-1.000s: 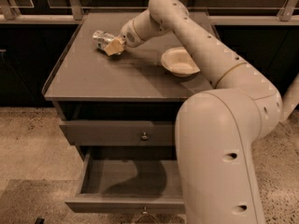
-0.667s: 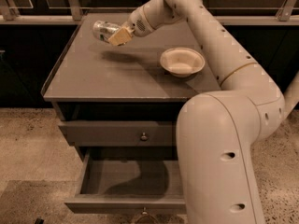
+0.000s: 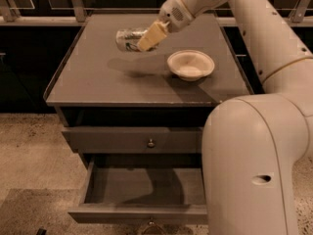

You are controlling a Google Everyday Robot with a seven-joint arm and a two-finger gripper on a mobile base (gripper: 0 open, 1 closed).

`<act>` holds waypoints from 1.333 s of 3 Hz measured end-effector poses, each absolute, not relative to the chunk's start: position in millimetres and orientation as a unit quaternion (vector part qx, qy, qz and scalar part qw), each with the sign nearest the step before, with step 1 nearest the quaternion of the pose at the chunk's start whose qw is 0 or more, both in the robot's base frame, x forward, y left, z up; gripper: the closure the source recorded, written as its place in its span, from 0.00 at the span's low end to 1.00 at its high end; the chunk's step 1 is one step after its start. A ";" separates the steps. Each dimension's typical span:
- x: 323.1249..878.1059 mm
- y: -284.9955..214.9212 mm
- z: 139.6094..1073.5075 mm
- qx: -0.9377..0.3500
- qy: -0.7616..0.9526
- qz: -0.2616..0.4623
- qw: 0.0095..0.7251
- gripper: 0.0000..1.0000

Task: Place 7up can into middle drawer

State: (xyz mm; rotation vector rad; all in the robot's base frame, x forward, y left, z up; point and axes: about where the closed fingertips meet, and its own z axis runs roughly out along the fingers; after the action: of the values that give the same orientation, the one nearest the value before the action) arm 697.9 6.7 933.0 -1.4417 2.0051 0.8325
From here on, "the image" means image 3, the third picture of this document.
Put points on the grey drawer cabinet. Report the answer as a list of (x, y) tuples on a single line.
[(100, 86)]

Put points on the green 7up can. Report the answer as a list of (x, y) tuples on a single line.
[(127, 39)]

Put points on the grey top drawer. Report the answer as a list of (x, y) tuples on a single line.
[(133, 140)]

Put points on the white paper bowl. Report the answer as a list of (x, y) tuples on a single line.
[(190, 65)]

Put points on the metal railing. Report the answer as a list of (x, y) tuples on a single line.
[(54, 12)]

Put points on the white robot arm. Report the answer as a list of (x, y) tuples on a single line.
[(250, 143)]

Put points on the grey open middle drawer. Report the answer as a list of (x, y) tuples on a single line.
[(134, 188)]

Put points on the brass middle drawer knob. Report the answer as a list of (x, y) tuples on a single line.
[(152, 229)]

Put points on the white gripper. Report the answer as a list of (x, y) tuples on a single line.
[(172, 15)]

